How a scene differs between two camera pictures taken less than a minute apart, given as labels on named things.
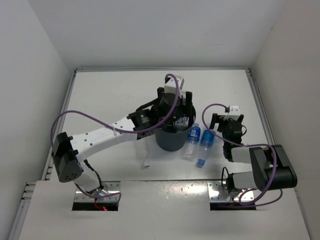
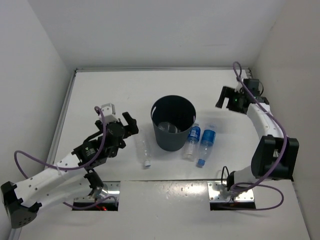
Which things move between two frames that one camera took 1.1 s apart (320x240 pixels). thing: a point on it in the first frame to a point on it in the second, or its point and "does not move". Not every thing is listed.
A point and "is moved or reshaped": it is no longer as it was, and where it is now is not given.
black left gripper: (182, 108) to (131, 128)
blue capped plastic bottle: (207, 139) does not move
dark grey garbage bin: (174, 135) does not move
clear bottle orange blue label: (181, 124) is moved or reshaped
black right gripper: (216, 119) to (228, 93)
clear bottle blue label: (191, 147) does not move
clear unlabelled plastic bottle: (144, 147) does not move
